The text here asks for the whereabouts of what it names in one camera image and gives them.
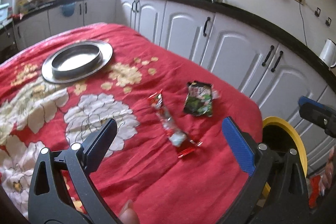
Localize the green snack packet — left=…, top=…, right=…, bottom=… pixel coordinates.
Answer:
left=183, top=81, right=214, bottom=117

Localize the round metal plate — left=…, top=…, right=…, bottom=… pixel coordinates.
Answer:
left=42, top=40, right=113, bottom=84

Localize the right hand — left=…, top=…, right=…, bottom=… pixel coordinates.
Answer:
left=319, top=146, right=335, bottom=196

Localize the yellow rimmed black trash bin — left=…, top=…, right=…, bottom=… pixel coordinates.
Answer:
left=258, top=117, right=307, bottom=209

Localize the white cabinet row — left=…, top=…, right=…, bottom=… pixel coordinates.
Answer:
left=14, top=0, right=335, bottom=174

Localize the black kettle power cable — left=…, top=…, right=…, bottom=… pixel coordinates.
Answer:
left=298, top=0, right=308, bottom=47

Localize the left hand thumb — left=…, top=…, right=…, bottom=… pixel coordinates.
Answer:
left=118, top=200, right=140, bottom=224

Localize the white electric kettle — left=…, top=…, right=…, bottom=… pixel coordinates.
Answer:
left=319, top=39, right=336, bottom=69

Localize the blue hanging basket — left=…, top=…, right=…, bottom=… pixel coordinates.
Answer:
left=60, top=2, right=76, bottom=18

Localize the red candy bar wrapper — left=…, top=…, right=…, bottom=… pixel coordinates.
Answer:
left=147, top=90, right=203, bottom=159

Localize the black kitchen countertop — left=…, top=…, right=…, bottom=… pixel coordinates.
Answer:
left=14, top=0, right=335, bottom=90

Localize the red floral table cloth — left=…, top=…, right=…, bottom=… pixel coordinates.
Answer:
left=1, top=24, right=262, bottom=223

